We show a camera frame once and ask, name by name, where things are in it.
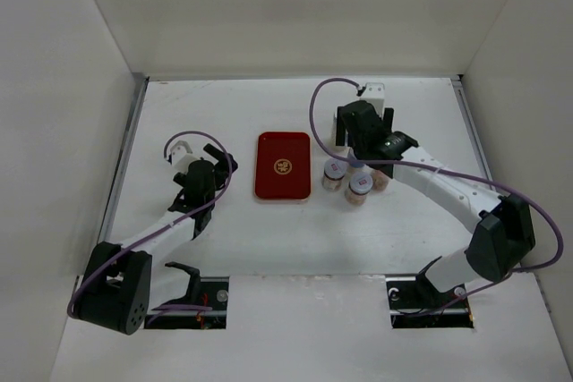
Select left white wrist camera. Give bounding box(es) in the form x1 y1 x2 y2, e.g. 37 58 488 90
167 140 198 174

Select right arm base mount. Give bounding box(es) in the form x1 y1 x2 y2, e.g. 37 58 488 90
385 276 474 329

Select red rectangular tray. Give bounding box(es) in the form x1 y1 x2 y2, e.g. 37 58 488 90
254 132 312 201

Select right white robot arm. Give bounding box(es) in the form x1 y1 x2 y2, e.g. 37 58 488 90
338 100 535 307

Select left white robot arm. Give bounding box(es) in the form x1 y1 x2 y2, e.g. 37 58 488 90
67 144 238 335

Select pink spice jar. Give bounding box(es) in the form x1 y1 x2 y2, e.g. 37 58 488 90
371 170 390 191

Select blue label shaker bottle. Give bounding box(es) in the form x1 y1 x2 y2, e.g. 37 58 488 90
347 149 371 175

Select silver lid shaker bottle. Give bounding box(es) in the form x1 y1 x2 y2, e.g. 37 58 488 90
330 114 348 152

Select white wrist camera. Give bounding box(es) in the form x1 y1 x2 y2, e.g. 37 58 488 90
358 82 385 116
167 140 198 174

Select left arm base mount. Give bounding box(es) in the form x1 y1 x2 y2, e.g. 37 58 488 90
143 262 230 330

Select blue lid spice jar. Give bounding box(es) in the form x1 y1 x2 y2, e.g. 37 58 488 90
321 158 347 191
345 172 373 206

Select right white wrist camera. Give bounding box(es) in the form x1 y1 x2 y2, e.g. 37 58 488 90
358 82 385 116

